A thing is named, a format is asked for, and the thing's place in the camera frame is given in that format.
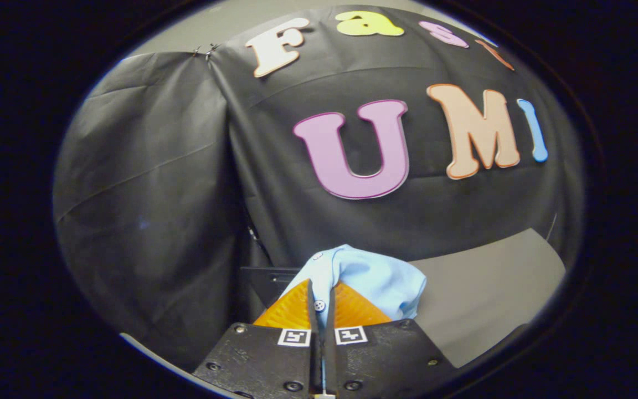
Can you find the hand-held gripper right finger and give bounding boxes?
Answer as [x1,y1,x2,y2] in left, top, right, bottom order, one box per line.
[323,282,457,397]

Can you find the cream cabinet with grey top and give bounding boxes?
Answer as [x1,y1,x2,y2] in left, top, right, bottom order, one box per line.
[408,228,567,369]

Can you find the black backdrop cloth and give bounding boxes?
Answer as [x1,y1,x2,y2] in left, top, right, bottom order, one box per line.
[53,6,584,372]

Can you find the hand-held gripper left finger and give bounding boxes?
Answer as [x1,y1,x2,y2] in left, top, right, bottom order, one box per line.
[193,279,321,397]

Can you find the light blue shirt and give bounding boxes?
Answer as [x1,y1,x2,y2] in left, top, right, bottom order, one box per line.
[295,244,427,328]

